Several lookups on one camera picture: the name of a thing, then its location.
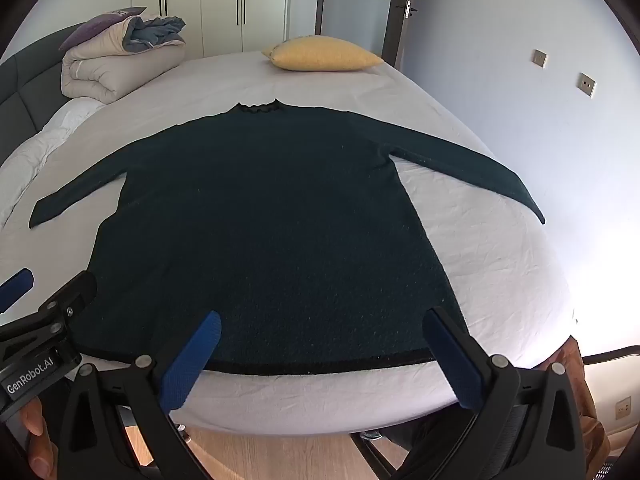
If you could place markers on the purple pillow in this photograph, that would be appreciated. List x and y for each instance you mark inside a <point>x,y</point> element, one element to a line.
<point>100,22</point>

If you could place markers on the white quilt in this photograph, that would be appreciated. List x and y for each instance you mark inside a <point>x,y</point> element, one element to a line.
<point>35,155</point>

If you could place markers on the yellow pillow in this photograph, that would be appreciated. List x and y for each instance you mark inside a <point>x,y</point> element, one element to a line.
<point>322,55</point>

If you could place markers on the white wall outlet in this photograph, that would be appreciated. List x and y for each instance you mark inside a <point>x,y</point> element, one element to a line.
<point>622,408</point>

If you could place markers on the crumpled blue-grey cloth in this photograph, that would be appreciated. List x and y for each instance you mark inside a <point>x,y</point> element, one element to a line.
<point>152,32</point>

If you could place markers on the folded beige duvet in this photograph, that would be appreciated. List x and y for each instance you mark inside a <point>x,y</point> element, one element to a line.
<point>115,67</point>

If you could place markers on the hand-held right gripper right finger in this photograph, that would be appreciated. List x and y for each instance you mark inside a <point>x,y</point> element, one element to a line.
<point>450,355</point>

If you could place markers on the grey padded headboard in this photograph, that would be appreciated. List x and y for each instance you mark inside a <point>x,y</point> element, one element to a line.
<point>25,85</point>

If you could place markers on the dark green sweater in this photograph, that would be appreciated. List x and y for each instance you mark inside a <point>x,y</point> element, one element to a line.
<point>275,235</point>

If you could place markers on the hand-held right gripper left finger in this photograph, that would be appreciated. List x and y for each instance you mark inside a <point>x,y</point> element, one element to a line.
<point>192,355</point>

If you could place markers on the person's left hand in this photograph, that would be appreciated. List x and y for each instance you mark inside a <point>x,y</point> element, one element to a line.
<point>36,435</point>

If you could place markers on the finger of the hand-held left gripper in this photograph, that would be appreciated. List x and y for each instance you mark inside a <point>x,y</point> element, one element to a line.
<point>17,285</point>
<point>70,295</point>

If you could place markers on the cream wardrobe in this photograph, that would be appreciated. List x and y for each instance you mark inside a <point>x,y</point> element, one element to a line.
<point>220,5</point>

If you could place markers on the grey door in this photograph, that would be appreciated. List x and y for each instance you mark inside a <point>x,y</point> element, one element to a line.
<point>360,10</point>

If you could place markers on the black mesh office chair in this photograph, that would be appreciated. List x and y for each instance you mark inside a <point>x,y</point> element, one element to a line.
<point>367,452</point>

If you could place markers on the bed with white sheet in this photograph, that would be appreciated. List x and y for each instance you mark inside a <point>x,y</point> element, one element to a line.
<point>475,220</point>

